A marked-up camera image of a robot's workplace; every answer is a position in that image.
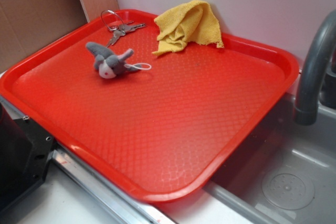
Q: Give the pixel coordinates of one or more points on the silver keys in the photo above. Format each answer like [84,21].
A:
[119,30]

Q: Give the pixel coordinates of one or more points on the silver metal rail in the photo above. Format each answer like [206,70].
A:
[114,201]

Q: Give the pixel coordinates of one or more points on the red plastic tray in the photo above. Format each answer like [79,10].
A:
[158,134]

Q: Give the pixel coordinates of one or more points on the grey plush elephant toy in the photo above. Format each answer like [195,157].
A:
[110,65]

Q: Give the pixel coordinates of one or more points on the brown cardboard panel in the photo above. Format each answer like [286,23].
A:
[29,25]

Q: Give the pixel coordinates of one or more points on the grey plastic faucet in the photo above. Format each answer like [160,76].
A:
[317,81]

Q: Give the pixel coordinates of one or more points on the yellow cloth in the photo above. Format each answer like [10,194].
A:
[189,22]

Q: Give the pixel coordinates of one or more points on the grey plastic sink basin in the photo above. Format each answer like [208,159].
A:
[282,172]

